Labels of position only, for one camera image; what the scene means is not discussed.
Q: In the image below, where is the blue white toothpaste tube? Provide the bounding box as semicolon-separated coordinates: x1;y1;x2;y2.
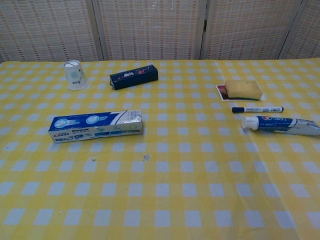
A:
241;115;320;137

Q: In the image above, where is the red photo card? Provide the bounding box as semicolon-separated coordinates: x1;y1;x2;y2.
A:
215;84;265;102

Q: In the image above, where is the blue white toothpaste box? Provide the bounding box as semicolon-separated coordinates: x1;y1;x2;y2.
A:
48;110;145;144

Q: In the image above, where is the dark blue patterned box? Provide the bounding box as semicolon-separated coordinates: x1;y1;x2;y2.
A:
109;64;159;90

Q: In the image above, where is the white paper cup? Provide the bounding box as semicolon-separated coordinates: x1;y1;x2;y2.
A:
63;59;89;91

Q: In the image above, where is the yellow green sponge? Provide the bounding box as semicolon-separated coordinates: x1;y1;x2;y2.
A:
224;79;264;101

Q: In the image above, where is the yellow white checkered tablecloth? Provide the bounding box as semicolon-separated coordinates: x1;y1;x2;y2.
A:
0;58;320;240

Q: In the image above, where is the blue white marker pen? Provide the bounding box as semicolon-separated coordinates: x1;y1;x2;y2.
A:
231;106;285;114

